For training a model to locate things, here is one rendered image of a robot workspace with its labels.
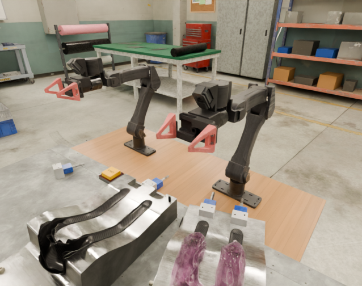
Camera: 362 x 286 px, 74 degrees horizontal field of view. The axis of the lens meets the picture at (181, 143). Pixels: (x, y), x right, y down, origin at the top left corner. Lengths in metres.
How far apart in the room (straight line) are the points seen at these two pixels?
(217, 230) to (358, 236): 1.64
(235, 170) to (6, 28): 6.72
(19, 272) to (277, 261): 0.72
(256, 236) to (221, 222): 0.11
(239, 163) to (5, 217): 0.89
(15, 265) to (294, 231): 0.86
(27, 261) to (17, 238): 0.19
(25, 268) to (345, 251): 1.92
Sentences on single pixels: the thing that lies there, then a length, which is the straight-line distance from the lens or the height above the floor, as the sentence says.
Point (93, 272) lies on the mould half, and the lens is 0.70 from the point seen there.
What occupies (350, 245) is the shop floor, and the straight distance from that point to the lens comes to 2.22.
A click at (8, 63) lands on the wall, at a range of 7.24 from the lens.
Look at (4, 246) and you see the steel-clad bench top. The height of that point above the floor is 0.80.
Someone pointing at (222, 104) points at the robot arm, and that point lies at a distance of 0.64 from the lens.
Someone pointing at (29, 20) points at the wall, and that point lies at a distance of 7.32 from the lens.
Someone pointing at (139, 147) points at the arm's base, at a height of 0.82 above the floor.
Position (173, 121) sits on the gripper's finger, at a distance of 0.61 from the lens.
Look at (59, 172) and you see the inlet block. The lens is 1.21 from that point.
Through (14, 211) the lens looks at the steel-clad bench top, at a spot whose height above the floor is 0.80.
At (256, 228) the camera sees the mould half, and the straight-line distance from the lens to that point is 0.85.
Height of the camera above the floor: 1.46
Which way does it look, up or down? 28 degrees down
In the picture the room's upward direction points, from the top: straight up
